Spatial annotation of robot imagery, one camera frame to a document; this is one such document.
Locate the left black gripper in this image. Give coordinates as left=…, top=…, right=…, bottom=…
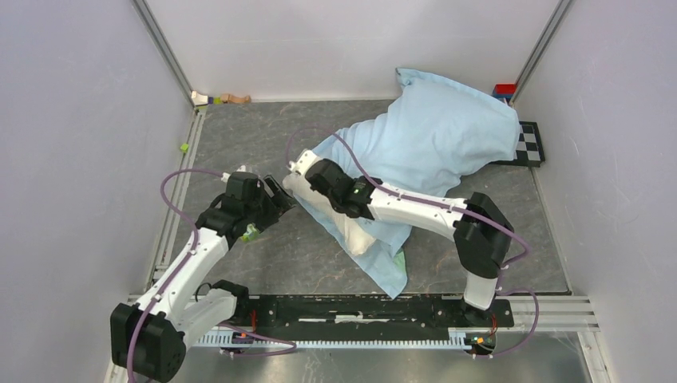
left=243, top=175, right=299, bottom=233

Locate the white pillow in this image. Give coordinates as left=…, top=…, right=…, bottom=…
left=283, top=173, right=376, bottom=257

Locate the light blue pillowcase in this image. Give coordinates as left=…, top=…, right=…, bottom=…
left=299, top=68, right=521, bottom=298

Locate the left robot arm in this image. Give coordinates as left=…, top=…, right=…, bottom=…
left=110, top=170, right=295, bottom=382

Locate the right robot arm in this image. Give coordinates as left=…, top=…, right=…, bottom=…
left=294, top=157, right=513, bottom=326

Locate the green toy block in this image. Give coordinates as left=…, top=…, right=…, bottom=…
left=240, top=223, right=260, bottom=243

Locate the wooden toy figure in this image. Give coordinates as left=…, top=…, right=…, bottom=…
left=220, top=93, right=251, bottom=104

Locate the white beige corner toy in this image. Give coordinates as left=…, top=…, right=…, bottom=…
left=190, top=90, right=211, bottom=108

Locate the black white checkerboard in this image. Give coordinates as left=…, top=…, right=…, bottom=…
left=492, top=121, right=545, bottom=168

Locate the red blue block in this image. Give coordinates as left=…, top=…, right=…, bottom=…
left=492, top=83, right=517, bottom=101

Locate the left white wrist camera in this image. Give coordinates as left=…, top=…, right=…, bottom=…
left=220, top=165, right=259, bottom=184

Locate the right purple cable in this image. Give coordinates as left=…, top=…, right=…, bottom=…
left=285, top=125, right=540, bottom=361

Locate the purple cable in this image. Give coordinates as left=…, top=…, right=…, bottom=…
left=285, top=125, right=540, bottom=361
left=125, top=168, right=299, bottom=383

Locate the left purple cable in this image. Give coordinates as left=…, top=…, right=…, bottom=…
left=125, top=168, right=299, bottom=383

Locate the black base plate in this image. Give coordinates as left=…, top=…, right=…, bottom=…
left=228, top=294, right=514, bottom=342

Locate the light blue toothed rail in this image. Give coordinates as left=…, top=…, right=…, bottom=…
left=194, top=330, right=471, bottom=351

